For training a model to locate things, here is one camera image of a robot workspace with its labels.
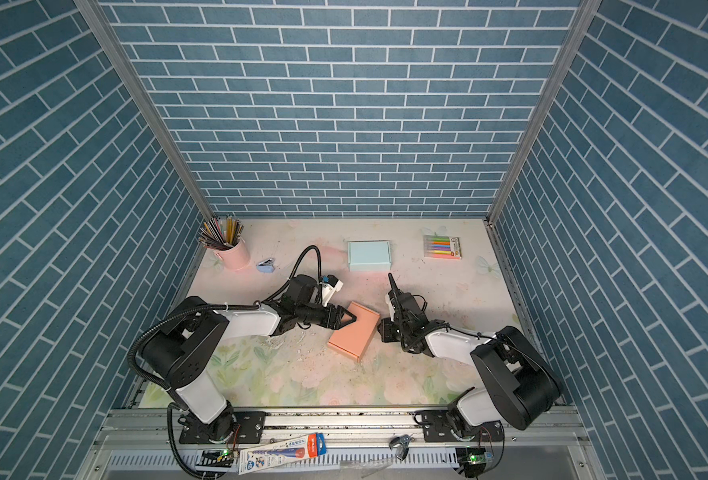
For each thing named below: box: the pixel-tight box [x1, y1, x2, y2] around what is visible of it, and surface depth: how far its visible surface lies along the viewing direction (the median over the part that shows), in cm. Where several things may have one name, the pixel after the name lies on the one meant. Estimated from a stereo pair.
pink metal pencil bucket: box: [214, 239, 251, 271], surface depth 102 cm
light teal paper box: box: [347, 240, 392, 272], surface depth 107 cm
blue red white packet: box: [238, 432, 327, 475], surface depth 71 cm
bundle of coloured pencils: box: [198, 216, 244, 250], surface depth 101 cm
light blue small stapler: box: [257, 258, 274, 273], surface depth 107 cm
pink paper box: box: [327, 301, 381, 363], surface depth 88 cm
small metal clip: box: [389, 434, 415, 461], surface depth 72 cm
